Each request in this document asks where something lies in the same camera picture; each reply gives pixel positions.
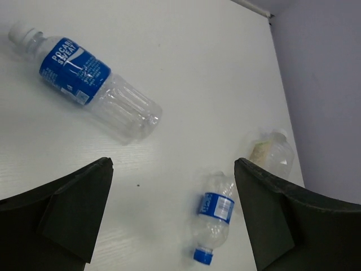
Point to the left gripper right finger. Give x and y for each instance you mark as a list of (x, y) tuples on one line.
[(293, 228)]

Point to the small blue label bottle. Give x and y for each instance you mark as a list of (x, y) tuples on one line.
[(212, 223)]

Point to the Pocari bottle white cap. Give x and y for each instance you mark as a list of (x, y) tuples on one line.
[(83, 78)]

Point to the clear bottle beige label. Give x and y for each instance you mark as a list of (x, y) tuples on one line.
[(272, 152)]

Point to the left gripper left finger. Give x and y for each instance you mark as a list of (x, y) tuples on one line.
[(55, 226)]

